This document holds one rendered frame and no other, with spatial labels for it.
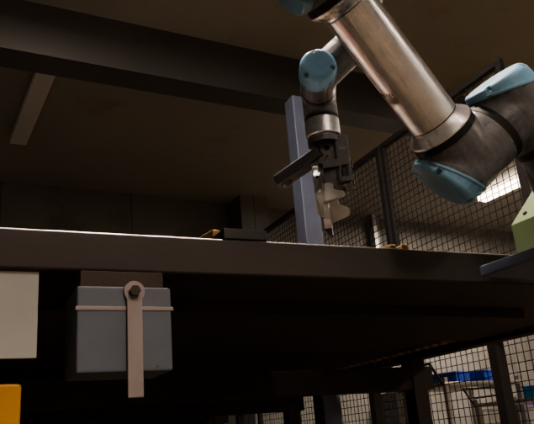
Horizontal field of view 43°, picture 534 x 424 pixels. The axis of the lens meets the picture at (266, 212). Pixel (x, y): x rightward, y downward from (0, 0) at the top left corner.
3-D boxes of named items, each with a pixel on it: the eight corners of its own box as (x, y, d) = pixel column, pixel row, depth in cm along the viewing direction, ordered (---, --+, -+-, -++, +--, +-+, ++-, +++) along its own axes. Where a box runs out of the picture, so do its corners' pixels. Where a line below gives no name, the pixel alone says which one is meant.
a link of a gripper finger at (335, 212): (353, 234, 148) (346, 193, 145) (326, 238, 149) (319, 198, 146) (353, 229, 151) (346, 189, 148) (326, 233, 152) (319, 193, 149)
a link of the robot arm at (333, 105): (297, 69, 149) (299, 87, 157) (303, 114, 145) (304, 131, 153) (333, 64, 148) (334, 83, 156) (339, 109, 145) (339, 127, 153)
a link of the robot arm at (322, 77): (328, 29, 138) (329, 56, 149) (288, 65, 137) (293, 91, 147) (356, 51, 136) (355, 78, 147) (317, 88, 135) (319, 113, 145)
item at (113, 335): (178, 394, 94) (174, 267, 100) (75, 400, 89) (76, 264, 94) (155, 402, 104) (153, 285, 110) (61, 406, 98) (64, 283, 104)
